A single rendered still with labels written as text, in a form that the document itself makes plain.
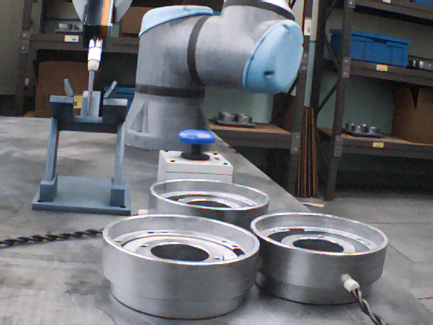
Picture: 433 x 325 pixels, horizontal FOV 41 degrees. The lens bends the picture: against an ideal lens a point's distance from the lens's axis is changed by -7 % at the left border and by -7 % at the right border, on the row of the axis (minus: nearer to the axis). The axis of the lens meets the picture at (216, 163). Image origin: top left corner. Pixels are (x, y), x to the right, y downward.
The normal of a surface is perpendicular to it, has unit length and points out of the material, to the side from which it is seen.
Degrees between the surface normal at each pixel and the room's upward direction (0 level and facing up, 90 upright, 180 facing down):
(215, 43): 79
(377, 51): 90
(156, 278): 90
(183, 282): 90
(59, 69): 99
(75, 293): 0
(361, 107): 90
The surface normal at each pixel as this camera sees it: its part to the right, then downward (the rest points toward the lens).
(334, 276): 0.07, 0.19
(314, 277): -0.21, 0.16
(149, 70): -0.52, 0.11
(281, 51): 0.85, 0.30
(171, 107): 0.14, -0.11
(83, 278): 0.09, -0.98
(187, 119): 0.51, -0.10
